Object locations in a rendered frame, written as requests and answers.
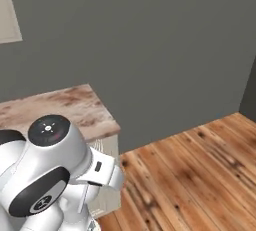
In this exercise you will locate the beige counter cabinet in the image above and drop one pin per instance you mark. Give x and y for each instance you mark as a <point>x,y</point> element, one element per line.
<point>108,201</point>

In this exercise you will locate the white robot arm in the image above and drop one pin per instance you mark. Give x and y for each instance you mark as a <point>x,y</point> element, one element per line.
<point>50,161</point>

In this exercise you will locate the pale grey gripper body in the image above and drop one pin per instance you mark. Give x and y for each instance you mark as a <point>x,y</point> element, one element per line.
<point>117,177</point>

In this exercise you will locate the beige wall cupboard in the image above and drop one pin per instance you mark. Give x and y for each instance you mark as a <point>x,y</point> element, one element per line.
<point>7,11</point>

